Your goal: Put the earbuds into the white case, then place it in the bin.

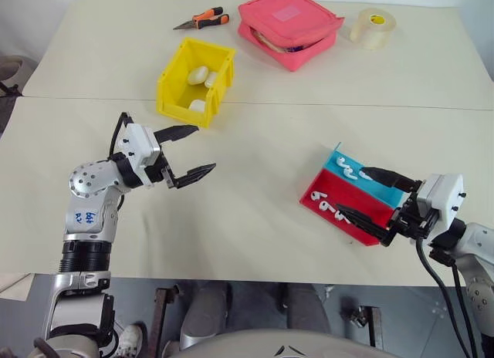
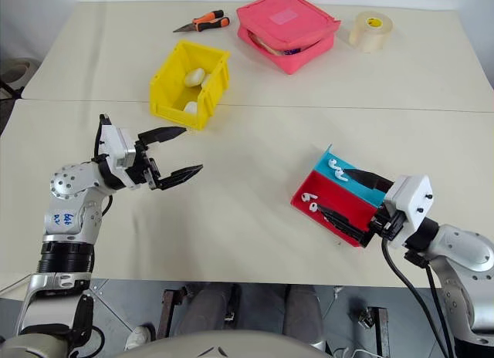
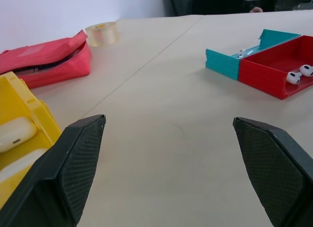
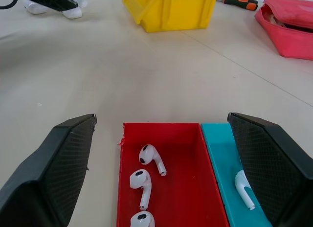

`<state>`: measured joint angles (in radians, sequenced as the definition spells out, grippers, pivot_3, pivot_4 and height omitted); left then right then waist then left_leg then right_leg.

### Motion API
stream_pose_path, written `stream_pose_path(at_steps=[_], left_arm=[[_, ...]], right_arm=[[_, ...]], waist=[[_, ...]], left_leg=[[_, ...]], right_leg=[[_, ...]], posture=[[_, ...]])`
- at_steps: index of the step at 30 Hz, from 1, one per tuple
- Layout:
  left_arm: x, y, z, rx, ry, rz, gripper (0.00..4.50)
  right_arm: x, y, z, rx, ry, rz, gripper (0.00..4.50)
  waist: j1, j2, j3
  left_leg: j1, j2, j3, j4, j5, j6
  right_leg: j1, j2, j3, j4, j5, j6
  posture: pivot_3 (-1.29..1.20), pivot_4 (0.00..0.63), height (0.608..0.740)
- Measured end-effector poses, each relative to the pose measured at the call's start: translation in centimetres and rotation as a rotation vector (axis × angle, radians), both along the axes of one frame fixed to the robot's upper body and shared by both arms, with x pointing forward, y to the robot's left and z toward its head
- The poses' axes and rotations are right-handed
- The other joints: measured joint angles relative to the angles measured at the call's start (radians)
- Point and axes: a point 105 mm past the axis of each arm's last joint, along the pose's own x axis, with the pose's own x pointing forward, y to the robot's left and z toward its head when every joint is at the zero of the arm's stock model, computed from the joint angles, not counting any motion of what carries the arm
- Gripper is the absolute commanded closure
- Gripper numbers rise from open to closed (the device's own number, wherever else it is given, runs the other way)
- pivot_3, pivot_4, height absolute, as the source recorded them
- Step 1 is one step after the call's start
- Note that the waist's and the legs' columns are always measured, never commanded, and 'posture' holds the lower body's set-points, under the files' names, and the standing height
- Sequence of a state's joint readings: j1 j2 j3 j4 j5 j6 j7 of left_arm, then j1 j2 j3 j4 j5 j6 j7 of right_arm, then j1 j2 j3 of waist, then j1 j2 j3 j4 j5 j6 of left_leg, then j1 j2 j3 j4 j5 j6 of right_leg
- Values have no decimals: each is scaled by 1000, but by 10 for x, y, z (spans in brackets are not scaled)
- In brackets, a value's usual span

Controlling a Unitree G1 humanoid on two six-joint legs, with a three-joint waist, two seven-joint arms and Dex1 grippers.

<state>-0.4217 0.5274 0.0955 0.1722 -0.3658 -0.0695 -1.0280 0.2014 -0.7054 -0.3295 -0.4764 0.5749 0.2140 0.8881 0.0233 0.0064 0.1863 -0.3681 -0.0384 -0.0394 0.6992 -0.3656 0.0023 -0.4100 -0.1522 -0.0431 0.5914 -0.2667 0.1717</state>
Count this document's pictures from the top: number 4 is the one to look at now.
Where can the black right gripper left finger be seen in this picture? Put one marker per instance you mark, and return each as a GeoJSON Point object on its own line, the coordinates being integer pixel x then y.
{"type": "Point", "coordinates": [44, 178]}

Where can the teal plastic tray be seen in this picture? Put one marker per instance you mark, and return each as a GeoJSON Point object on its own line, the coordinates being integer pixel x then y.
{"type": "Point", "coordinates": [220, 158]}

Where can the red plastic tray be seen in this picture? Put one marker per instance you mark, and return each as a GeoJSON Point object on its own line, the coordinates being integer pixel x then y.
{"type": "Point", "coordinates": [185, 178]}

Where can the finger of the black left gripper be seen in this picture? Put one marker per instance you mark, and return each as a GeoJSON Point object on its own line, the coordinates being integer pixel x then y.
{"type": "Point", "coordinates": [51, 0]}

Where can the pink fabric zip pouch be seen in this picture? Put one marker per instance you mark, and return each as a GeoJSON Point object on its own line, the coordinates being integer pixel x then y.
{"type": "Point", "coordinates": [288, 38]}

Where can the white earbud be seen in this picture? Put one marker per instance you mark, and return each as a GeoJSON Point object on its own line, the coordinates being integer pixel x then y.
{"type": "Point", "coordinates": [141, 219]}
{"type": "Point", "coordinates": [242, 188]}
{"type": "Point", "coordinates": [146, 154]}
{"type": "Point", "coordinates": [138, 179]}

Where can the yellow plastic bin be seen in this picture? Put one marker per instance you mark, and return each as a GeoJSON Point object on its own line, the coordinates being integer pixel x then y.
{"type": "Point", "coordinates": [176, 9]}

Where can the white earbud case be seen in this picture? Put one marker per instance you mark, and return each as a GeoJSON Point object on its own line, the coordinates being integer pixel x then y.
{"type": "Point", "coordinates": [72, 14]}

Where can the orange and black pliers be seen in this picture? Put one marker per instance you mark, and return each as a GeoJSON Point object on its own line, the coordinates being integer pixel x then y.
{"type": "Point", "coordinates": [239, 2]}

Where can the beige contents of pouch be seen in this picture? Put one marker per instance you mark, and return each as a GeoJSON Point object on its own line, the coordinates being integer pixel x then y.
{"type": "Point", "coordinates": [271, 16]}

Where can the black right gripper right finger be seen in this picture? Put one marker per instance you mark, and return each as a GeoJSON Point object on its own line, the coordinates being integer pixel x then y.
{"type": "Point", "coordinates": [274, 168]}

